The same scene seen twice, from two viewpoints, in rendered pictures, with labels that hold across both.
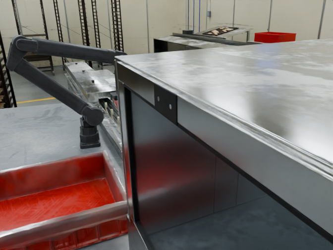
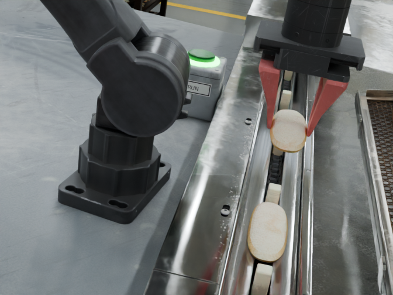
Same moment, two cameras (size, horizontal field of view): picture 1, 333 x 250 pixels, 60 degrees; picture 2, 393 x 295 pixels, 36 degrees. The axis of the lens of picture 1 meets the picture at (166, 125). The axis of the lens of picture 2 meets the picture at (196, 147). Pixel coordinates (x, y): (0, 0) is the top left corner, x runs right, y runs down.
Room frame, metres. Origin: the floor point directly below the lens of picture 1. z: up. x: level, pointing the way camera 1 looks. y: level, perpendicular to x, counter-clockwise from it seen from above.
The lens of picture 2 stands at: (0.73, -0.01, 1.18)
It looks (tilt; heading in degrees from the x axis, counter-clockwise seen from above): 27 degrees down; 30
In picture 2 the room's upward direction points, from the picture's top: 9 degrees clockwise
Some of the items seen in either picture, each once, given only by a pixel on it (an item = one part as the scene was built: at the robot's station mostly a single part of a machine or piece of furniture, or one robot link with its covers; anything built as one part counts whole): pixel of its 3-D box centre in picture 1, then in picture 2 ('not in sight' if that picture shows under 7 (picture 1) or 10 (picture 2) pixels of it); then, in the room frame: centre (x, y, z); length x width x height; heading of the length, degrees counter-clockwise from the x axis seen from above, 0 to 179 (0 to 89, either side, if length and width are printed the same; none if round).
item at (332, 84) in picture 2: not in sight; (304, 89); (1.27, 0.19, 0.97); 0.07 x 0.07 x 0.09; 23
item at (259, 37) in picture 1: (274, 37); not in sight; (4.60, -1.68, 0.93); 0.51 x 0.36 x 0.13; 28
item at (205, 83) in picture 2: not in sight; (196, 95); (1.44, 0.41, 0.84); 0.08 x 0.08 x 0.11; 24
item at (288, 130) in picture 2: not in sight; (289, 127); (1.27, 0.19, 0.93); 0.10 x 0.04 x 0.01; 23
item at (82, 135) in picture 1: (89, 134); (120, 155); (1.19, 0.34, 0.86); 0.12 x 0.09 x 0.08; 14
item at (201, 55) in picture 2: not in sight; (200, 58); (1.44, 0.41, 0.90); 0.04 x 0.04 x 0.02
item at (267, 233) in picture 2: not in sight; (268, 227); (1.19, 0.16, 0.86); 0.10 x 0.04 x 0.01; 24
